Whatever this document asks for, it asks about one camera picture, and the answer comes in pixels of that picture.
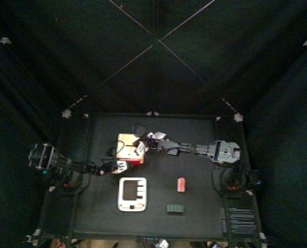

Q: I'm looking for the wooden drawer box red front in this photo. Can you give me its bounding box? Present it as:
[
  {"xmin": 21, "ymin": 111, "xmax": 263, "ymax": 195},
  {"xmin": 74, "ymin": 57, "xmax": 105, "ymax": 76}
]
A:
[{"xmin": 115, "ymin": 133, "xmax": 147, "ymax": 167}]

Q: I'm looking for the white toy device dark screen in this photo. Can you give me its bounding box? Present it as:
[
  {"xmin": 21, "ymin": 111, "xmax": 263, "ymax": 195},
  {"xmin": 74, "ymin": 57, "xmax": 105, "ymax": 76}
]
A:
[{"xmin": 117, "ymin": 176, "xmax": 150, "ymax": 213}]

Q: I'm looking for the red rectangular block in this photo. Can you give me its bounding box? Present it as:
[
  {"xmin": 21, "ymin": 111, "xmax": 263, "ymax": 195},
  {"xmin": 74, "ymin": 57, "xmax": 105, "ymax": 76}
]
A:
[{"xmin": 177, "ymin": 176, "xmax": 189, "ymax": 194}]

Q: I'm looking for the dark green block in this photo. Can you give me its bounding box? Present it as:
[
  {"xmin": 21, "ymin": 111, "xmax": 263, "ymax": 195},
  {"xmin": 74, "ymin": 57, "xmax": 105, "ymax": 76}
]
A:
[{"xmin": 166, "ymin": 203, "xmax": 186, "ymax": 214}]

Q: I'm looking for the thin crossing cord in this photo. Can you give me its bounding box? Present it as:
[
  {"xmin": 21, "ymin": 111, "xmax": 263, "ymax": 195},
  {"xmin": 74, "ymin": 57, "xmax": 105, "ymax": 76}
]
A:
[
  {"xmin": 66, "ymin": 0, "xmax": 217, "ymax": 110},
  {"xmin": 109, "ymin": 0, "xmax": 242, "ymax": 114}
]

